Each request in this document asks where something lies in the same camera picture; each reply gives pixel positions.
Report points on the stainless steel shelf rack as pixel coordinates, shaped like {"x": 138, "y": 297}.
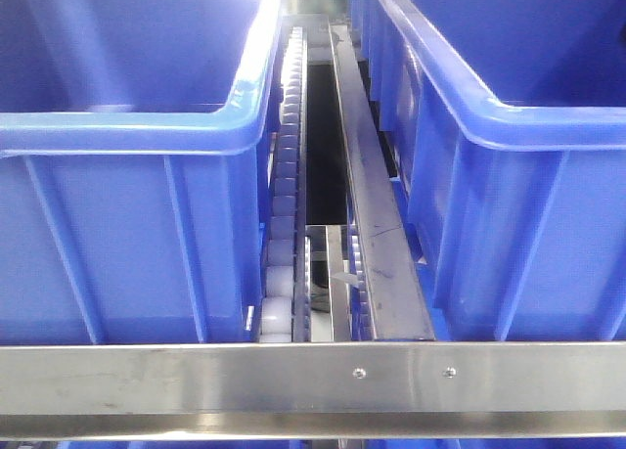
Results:
{"x": 307, "y": 391}

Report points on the white roller track left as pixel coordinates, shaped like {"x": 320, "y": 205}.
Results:
{"x": 285, "y": 308}

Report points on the blue plastic bin left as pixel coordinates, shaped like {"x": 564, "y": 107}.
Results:
{"x": 135, "y": 137}

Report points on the blue plastic bin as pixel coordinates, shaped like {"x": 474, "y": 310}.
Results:
{"x": 507, "y": 122}
{"x": 135, "y": 137}

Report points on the blue plastic bin middle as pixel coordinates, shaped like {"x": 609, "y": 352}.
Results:
{"x": 507, "y": 122}

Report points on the steel divider rail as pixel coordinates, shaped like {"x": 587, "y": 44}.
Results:
{"x": 391, "y": 300}

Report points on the screw left on rail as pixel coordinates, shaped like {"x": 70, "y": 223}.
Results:
{"x": 359, "y": 373}

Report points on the screw on rail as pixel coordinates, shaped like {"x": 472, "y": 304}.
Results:
{"x": 449, "y": 372}
{"x": 359, "y": 373}

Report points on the screw right on rail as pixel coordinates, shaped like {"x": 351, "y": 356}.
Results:
{"x": 449, "y": 372}

